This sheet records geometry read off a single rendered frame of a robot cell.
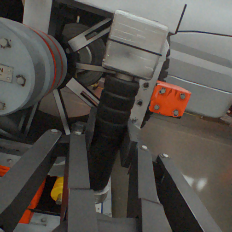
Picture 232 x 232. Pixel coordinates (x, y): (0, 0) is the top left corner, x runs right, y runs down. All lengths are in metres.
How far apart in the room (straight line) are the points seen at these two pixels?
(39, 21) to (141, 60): 0.28
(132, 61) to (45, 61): 0.17
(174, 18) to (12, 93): 0.22
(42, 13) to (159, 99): 0.30
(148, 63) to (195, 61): 0.81
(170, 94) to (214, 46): 0.63
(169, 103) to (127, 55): 0.28
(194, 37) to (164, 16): 0.77
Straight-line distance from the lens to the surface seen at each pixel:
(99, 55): 0.97
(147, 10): 0.20
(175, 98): 0.42
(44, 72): 0.29
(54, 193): 0.56
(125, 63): 0.16
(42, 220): 0.85
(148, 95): 0.40
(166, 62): 0.49
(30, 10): 0.42
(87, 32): 0.49
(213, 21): 1.01
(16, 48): 0.26
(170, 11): 0.20
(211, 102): 1.06
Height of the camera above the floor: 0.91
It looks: 19 degrees down
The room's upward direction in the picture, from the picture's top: 17 degrees clockwise
